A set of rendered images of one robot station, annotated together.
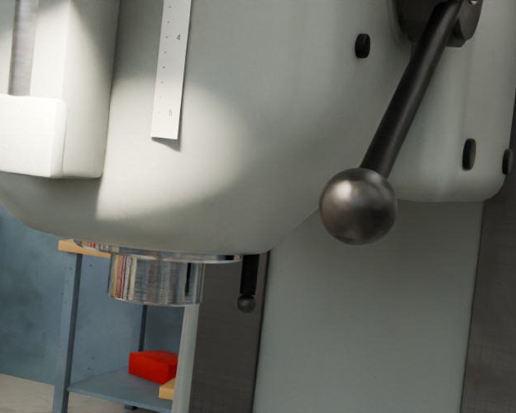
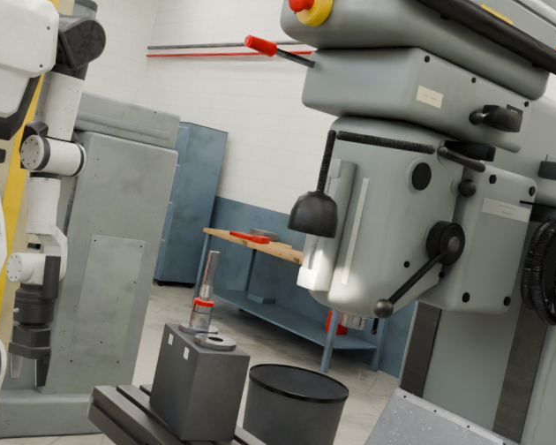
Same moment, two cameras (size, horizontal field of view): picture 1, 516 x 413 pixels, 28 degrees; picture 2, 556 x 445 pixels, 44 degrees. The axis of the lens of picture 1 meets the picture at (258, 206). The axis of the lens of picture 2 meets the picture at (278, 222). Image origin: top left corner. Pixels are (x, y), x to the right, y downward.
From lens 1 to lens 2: 71 cm
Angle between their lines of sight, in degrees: 27
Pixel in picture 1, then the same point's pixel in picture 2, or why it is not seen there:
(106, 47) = (333, 259)
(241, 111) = (363, 279)
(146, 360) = not seen: hidden behind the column
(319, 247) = (456, 323)
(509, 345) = (521, 375)
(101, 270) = not seen: hidden behind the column
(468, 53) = (465, 265)
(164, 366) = not seen: hidden behind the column
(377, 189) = (386, 305)
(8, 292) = (402, 328)
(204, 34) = (356, 259)
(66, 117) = (319, 276)
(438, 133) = (451, 289)
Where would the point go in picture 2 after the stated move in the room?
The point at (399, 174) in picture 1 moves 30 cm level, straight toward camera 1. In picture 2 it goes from (439, 300) to (356, 305)
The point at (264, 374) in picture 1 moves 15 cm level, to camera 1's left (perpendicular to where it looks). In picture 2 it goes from (431, 370) to (366, 350)
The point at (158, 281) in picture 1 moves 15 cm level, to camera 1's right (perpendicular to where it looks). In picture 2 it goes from (349, 320) to (436, 346)
